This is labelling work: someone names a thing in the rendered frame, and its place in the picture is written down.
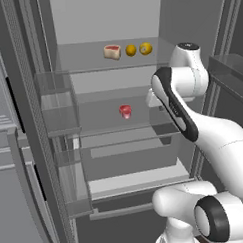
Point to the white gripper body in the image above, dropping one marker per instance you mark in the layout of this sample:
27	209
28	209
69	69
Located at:
152	100

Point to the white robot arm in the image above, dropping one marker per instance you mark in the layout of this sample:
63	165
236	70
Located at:
224	145

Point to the red raw steak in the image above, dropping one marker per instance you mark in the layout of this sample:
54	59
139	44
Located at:
125	111

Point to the yellow lemon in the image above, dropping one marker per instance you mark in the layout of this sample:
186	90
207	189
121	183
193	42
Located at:
145	48
130	50

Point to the pale marbled steak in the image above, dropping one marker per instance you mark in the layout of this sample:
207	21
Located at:
112	52

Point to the glass fridge shelf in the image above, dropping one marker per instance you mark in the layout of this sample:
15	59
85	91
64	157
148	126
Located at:
99	111
87	58

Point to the clear fridge drawer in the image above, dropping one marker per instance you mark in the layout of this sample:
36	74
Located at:
128	163

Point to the grey right fridge door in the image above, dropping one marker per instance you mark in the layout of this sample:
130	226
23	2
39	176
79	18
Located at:
234	98

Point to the grey fridge door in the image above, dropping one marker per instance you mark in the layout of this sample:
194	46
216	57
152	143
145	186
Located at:
234	98
34	137

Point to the clear door bin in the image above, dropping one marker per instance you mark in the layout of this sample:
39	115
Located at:
229	67
74	185
59	106

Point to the grey open fridge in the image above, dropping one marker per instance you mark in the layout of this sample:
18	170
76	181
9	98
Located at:
105	20

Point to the grey left fridge door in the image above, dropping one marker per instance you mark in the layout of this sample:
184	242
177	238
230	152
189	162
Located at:
34	137

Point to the grey cupboard run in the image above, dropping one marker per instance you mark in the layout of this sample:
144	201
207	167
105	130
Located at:
8	165

